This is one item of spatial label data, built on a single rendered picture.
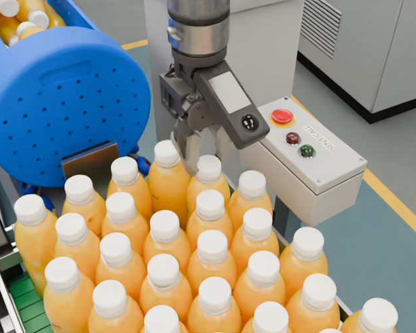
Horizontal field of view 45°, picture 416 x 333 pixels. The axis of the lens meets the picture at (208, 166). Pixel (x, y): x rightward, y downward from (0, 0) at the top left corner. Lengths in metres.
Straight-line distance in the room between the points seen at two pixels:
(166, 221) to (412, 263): 1.56
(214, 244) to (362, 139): 1.99
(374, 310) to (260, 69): 0.78
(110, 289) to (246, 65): 0.76
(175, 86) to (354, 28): 1.94
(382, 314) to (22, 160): 0.60
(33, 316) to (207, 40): 0.52
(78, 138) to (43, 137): 0.06
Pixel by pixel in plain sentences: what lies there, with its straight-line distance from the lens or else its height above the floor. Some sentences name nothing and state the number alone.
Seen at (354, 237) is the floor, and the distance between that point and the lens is 2.15.
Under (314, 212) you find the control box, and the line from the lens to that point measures 0.80.
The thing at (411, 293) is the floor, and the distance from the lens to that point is 2.06.
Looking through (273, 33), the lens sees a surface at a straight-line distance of 1.24.
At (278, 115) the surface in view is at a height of 1.11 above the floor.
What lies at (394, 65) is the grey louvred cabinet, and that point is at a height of 0.35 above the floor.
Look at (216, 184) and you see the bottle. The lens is 0.77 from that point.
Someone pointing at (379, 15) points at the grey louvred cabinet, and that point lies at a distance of 2.43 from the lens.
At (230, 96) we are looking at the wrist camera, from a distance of 0.64.
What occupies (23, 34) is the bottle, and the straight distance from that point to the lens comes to 0.96.
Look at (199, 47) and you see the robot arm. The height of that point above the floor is 1.31.
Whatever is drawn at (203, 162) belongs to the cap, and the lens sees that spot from 0.76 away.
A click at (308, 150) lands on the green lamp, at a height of 1.11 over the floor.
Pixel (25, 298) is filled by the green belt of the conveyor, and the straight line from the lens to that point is 0.91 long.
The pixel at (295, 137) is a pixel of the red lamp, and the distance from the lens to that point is 0.81.
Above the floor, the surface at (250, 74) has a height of 0.93.
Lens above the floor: 1.63
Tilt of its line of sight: 44 degrees down
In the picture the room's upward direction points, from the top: straight up
